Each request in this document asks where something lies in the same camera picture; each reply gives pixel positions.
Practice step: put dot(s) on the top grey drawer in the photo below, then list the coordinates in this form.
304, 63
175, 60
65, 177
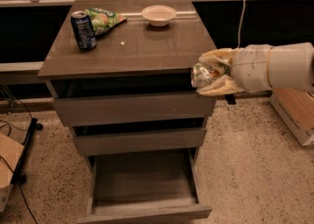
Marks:
128, 99

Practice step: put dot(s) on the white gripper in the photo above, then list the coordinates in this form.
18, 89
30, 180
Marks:
251, 68

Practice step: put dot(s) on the cardboard box right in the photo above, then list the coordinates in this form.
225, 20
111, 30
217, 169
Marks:
296, 108

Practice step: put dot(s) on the green chip bag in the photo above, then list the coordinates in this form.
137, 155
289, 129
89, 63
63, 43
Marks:
103, 20

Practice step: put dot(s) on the middle grey drawer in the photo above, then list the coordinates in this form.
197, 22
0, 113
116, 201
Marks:
140, 136

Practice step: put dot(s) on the grey drawer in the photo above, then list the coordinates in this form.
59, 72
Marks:
128, 99
152, 187
140, 136

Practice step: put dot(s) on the black stand with wheels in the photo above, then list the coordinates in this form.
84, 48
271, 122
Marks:
34, 126

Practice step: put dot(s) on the cardboard box left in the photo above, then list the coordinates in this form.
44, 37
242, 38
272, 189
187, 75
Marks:
10, 152

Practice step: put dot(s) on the white bowl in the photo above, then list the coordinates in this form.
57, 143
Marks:
158, 15

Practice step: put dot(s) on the cardboard box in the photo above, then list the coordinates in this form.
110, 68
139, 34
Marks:
296, 108
10, 152

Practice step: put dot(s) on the grey drawer cabinet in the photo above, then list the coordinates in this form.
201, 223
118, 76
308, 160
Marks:
132, 48

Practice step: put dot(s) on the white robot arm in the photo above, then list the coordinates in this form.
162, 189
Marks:
290, 66

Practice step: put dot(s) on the black bracket under rail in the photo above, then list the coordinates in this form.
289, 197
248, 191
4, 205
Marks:
230, 99

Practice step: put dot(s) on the blue soda can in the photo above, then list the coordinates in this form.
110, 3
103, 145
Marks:
83, 30

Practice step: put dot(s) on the bottom grey drawer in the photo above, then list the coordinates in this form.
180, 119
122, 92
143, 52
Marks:
152, 187

